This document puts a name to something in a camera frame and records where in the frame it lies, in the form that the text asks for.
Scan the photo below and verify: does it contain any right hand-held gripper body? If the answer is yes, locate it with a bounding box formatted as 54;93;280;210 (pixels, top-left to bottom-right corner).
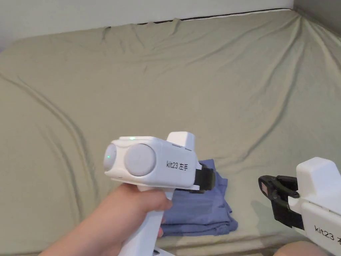
270;157;341;256

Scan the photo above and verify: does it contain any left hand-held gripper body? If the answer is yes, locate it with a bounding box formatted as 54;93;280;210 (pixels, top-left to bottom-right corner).
104;130;206;256

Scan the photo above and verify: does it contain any person's left forearm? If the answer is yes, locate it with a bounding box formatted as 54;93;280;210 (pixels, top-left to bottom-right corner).
40;223;113;256

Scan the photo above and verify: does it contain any person's right hand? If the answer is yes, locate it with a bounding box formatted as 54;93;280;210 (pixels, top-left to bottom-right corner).
276;241;329;256

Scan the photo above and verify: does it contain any person's left hand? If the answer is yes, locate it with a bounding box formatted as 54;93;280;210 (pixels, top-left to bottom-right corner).
79;183;173;256

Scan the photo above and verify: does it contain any blue folded garment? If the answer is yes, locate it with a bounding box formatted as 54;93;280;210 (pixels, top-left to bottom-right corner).
159;159;239;237

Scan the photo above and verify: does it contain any bed with pale green sheet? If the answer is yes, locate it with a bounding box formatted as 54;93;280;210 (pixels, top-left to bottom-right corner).
0;7;341;256

